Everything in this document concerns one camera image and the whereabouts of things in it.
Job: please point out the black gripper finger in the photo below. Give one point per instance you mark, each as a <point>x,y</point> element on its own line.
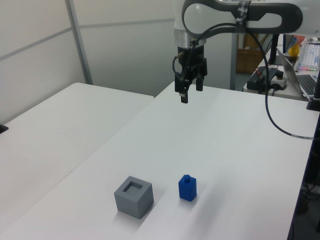
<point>199,85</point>
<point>184,96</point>

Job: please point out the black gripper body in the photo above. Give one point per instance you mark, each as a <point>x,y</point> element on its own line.
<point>196,56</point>

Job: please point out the blue block with stud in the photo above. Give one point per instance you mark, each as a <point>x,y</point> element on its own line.
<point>187,190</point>

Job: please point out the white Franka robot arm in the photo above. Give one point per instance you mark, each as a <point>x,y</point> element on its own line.
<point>252,17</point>

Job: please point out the grey hollow cuboid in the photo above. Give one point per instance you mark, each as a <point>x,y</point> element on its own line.
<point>140,200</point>

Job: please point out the brown cardboard box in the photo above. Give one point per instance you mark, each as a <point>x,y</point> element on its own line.
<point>246,60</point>

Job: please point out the black power box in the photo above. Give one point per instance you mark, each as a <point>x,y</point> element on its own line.
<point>257,81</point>

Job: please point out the white emergency stop button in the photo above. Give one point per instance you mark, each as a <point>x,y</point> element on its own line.
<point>279,80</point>

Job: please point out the yellow round toy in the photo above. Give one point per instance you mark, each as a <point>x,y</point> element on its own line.
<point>294,50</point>

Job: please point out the silver open laptop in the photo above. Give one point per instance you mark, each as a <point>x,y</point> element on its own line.
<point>303,85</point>

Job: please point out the black clamp on table edge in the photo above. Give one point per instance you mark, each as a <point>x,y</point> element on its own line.
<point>3,128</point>

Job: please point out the grey partition post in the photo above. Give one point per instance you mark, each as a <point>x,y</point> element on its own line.
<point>81,42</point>

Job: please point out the black camera stand post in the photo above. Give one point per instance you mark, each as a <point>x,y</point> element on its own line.
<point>315,100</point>

